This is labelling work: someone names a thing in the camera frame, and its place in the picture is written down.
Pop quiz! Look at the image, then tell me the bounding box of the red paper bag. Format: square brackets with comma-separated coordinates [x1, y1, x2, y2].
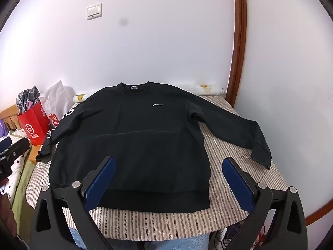
[17, 101, 59, 146]

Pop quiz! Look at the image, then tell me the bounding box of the striped quilt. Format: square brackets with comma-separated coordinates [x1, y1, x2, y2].
[26, 95, 289, 240]

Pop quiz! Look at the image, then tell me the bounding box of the green bed sheet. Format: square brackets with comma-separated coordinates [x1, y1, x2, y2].
[11, 159, 39, 243]

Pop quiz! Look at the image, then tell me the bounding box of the white plastic bag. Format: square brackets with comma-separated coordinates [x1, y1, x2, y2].
[39, 80, 76, 125]

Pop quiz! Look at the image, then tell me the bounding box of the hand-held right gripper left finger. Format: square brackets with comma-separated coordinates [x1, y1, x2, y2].
[30, 156, 117, 250]

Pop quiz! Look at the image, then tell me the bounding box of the plaid cloth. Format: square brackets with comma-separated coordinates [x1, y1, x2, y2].
[16, 86, 43, 115]

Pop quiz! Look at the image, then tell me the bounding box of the purple cloth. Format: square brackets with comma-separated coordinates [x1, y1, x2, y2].
[0, 118, 9, 139]

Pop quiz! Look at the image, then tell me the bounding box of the wooden door frame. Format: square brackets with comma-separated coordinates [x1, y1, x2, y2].
[225, 0, 247, 107]

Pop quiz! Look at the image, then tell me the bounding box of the red cable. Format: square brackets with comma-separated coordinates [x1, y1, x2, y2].
[253, 228, 267, 249]

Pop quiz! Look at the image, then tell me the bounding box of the white roll with yellow print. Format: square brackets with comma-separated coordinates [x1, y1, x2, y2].
[73, 83, 224, 103]

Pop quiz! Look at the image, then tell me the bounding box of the white dotted quilt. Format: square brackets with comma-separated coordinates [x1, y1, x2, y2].
[0, 129, 30, 206]

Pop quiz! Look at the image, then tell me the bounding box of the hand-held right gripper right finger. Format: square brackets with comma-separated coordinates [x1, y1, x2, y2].
[222, 157, 309, 250]

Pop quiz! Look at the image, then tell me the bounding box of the white power strip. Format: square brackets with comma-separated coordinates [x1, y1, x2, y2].
[216, 227, 229, 243]

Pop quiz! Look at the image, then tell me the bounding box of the black sweatshirt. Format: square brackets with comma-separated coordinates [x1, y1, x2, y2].
[36, 82, 272, 213]

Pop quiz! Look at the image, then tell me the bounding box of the white wall switch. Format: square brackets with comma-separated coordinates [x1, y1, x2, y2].
[86, 3, 103, 20]

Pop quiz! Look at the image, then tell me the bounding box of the wooden bed frame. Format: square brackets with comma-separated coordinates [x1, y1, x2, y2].
[0, 104, 42, 162]

